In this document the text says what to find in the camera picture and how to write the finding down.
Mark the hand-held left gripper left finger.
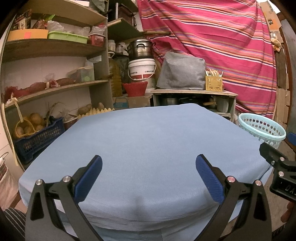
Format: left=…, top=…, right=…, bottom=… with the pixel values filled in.
left=25, top=155, right=103, bottom=241

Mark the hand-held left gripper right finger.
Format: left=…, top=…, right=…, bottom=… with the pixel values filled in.
left=195, top=154, right=272, bottom=241

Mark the light blue plastic basket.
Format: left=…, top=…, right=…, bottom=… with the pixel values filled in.
left=238, top=113, right=287, bottom=150

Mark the person's right hand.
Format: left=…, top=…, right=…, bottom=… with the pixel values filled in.
left=280, top=203, right=293, bottom=223

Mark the blue plastic crate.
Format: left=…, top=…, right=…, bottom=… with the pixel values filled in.
left=13, top=117, right=65, bottom=164

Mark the cream egg tray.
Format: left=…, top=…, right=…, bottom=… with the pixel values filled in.
left=77, top=107, right=115, bottom=118

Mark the large single potato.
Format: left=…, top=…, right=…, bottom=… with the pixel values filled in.
left=77, top=104, right=93, bottom=115

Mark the grey plastic container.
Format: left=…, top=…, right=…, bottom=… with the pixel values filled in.
left=217, top=96, right=229, bottom=113

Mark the white cloth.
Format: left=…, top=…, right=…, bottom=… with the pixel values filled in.
left=0, top=171, right=20, bottom=209

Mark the yellow woven basket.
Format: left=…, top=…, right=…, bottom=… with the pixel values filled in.
left=14, top=116, right=38, bottom=139

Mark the small steel pot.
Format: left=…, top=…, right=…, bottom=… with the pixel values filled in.
left=162, top=97, right=178, bottom=106

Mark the low wooden cabinet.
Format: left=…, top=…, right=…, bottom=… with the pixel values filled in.
left=151, top=89, right=238, bottom=122

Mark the striped dark cloth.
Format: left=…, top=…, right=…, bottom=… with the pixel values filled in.
left=5, top=207, right=27, bottom=241

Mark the plaid lined white basket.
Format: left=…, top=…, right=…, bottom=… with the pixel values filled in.
left=0, top=152, right=10, bottom=181

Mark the yellow utensil holder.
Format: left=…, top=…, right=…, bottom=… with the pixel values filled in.
left=205, top=75, right=223, bottom=93

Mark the brown cardboard box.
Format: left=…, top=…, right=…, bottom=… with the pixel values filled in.
left=127, top=94, right=153, bottom=108

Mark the red scalloped bowl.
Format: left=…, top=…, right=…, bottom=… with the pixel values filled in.
left=122, top=81, right=148, bottom=97

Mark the bundle of wooden sticks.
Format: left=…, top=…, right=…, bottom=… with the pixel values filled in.
left=206, top=68, right=224, bottom=77

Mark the sweet potato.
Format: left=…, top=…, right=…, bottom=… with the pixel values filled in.
left=55, top=77, right=75, bottom=85

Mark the clear plastic container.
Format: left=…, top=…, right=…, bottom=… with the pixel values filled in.
left=67, top=65, right=95, bottom=82

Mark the large oil bottle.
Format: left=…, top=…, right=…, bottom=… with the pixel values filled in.
left=108, top=51, right=123, bottom=98

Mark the red net bag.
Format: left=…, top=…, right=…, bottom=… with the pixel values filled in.
left=3, top=80, right=57, bottom=99

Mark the grey cushion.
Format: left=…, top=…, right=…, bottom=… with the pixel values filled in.
left=157, top=51, right=206, bottom=91

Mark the white plastic bucket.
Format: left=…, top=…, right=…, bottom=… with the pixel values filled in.
left=128, top=58, right=157, bottom=81

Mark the flattened cardboard box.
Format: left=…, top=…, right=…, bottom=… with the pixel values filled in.
left=260, top=1, right=281, bottom=33

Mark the pink striped cloth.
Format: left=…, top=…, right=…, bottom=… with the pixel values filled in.
left=136, top=0, right=277, bottom=120

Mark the wooden shelf unit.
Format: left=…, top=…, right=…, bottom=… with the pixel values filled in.
left=0, top=0, right=114, bottom=172

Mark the steel cooking pot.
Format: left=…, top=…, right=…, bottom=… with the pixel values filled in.
left=126, top=39, right=156, bottom=59

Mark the small red plastic basket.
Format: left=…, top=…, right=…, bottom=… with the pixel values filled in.
left=88, top=34, right=105, bottom=46

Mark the green plastic tray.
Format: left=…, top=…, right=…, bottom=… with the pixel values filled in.
left=47, top=31, right=89, bottom=44

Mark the white plastic bag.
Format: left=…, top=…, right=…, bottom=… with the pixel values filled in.
left=89, top=25, right=107, bottom=35

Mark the clear plastic bag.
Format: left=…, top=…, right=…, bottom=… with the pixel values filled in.
left=47, top=21, right=64, bottom=32

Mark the orange cardboard box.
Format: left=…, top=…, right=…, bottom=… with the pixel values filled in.
left=7, top=29, right=49, bottom=42

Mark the red printed packet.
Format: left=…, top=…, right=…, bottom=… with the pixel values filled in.
left=32, top=20, right=49, bottom=30

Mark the dark printed box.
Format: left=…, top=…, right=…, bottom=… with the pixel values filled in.
left=13, top=9, right=31, bottom=30

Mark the cream cloth strap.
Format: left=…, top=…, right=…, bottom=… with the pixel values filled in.
left=3, top=97, right=23, bottom=166

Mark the wooden wall shelf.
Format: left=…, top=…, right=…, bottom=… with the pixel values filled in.
left=107, top=18, right=145, bottom=43

